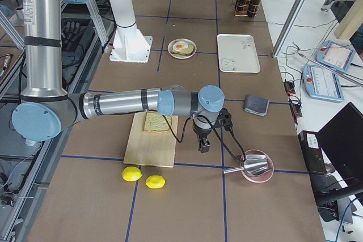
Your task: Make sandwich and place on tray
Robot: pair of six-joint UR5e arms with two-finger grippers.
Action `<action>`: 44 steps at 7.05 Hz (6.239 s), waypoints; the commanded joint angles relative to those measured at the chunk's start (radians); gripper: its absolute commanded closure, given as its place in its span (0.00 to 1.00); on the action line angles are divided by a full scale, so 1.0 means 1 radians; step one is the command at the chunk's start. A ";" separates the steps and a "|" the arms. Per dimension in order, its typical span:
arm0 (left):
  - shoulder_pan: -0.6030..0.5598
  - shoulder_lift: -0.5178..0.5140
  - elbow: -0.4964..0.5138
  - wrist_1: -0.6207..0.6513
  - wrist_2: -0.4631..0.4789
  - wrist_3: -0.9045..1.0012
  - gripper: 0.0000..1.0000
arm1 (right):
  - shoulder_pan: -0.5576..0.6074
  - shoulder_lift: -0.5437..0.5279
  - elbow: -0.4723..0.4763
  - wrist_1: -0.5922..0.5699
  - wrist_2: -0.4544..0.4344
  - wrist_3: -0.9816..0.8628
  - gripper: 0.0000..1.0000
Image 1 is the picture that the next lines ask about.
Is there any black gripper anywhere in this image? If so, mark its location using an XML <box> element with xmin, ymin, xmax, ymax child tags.
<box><xmin>193</xmin><ymin>117</ymin><xmax>212</xmax><ymax>152</ymax></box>

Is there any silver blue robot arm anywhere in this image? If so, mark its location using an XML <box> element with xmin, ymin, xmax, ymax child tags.
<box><xmin>11</xmin><ymin>0</ymin><xmax>224</xmax><ymax>152</ymax></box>

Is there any cream bear tray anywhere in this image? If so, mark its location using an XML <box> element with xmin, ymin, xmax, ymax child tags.
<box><xmin>217</xmin><ymin>34</ymin><xmax>260</xmax><ymax>74</ymax></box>

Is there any wooden cutting board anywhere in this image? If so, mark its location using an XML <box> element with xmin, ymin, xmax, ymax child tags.
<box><xmin>124</xmin><ymin>112</ymin><xmax>178</xmax><ymax>168</ymax></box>

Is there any metal scoop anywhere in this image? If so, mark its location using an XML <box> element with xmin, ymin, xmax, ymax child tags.
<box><xmin>223</xmin><ymin>154</ymin><xmax>271</xmax><ymax>177</ymax></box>

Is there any grey folded cloth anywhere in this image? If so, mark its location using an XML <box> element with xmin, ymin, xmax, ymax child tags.
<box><xmin>244</xmin><ymin>94</ymin><xmax>269</xmax><ymax>116</ymax></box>

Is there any pink bowl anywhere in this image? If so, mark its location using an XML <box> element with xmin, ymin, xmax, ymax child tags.
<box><xmin>241</xmin><ymin>150</ymin><xmax>275</xmax><ymax>183</ymax></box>

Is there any whole yellow lemon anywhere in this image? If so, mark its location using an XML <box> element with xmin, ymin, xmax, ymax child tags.
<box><xmin>121</xmin><ymin>166</ymin><xmax>142</xmax><ymax>182</ymax></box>

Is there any white round plate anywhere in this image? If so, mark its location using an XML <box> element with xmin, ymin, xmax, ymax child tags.
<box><xmin>167</xmin><ymin>39</ymin><xmax>197</xmax><ymax>60</ymax></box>

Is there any black power strip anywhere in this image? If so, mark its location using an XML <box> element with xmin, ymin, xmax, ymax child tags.
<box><xmin>284</xmin><ymin>80</ymin><xmax>302</xmax><ymax>121</ymax></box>

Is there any fried egg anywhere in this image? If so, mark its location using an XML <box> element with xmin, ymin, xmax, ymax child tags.
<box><xmin>172</xmin><ymin>41</ymin><xmax>188</xmax><ymax>52</ymax></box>

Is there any black box device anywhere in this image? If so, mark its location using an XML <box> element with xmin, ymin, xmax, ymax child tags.
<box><xmin>298</xmin><ymin>130</ymin><xmax>327</xmax><ymax>175</ymax></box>

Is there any near blue teach pendant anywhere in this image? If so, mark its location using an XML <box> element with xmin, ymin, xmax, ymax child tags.
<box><xmin>302</xmin><ymin>65</ymin><xmax>344</xmax><ymax>103</ymax></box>

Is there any blue teach pendant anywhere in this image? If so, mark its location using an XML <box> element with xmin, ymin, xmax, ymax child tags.
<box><xmin>315</xmin><ymin>40</ymin><xmax>356</xmax><ymax>73</ymax></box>
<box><xmin>302</xmin><ymin>65</ymin><xmax>344</xmax><ymax>103</ymax></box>

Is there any black laptop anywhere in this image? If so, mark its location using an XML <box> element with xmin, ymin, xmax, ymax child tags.
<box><xmin>315</xmin><ymin>102</ymin><xmax>362</xmax><ymax>205</ymax></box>

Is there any far blue teach pendant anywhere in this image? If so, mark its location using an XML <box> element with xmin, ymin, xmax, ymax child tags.
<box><xmin>315</xmin><ymin>40</ymin><xmax>356</xmax><ymax>73</ymax></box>

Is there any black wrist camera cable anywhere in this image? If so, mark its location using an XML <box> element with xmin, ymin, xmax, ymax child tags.
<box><xmin>167</xmin><ymin>113</ymin><xmax>247</xmax><ymax>161</ymax></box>

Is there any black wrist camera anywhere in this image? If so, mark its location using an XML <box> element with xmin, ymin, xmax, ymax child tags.
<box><xmin>214</xmin><ymin>108</ymin><xmax>233</xmax><ymax>133</ymax></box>

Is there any white camera stand post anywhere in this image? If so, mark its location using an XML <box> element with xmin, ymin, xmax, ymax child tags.
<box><xmin>109</xmin><ymin>0</ymin><xmax>153</xmax><ymax>63</ymax></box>

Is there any copper wire bottle rack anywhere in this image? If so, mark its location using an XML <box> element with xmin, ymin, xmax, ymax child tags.
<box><xmin>234</xmin><ymin>0</ymin><xmax>260</xmax><ymax>18</ymax></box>

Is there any aluminium frame post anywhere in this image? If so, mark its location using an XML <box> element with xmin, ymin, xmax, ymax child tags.
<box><xmin>272</xmin><ymin>0</ymin><xmax>306</xmax><ymax>58</ymax></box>

